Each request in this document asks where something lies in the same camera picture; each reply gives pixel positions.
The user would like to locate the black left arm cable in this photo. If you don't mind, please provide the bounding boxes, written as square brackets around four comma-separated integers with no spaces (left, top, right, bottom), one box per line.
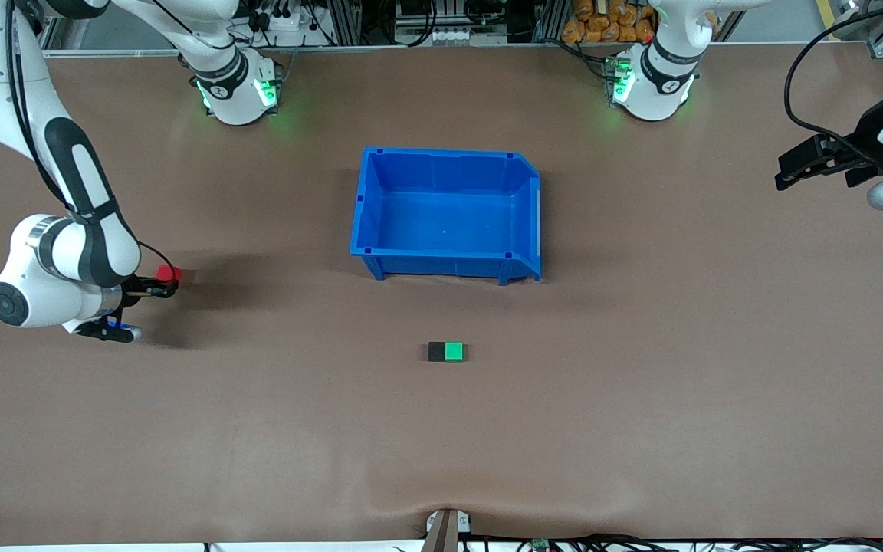
[784,0,883,150]

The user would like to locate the black electronics rack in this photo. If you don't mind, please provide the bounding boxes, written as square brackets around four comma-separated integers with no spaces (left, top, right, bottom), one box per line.
[361,0,538,45]

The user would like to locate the metal table edge clamp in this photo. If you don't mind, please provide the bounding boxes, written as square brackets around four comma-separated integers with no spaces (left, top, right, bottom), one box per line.
[425,508,473,552]

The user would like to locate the white connector block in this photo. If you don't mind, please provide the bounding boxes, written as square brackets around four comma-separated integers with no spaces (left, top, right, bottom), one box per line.
[428,28,490,44]

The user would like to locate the orange toy bread pile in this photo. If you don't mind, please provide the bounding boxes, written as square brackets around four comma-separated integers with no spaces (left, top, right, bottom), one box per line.
[562,0,657,44]

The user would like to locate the white power strip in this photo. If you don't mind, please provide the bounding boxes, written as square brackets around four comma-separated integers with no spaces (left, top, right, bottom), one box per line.
[246,6,312,35]

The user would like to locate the blue plastic storage bin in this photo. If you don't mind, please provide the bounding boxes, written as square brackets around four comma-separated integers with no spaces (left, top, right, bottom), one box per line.
[349,146,543,286]

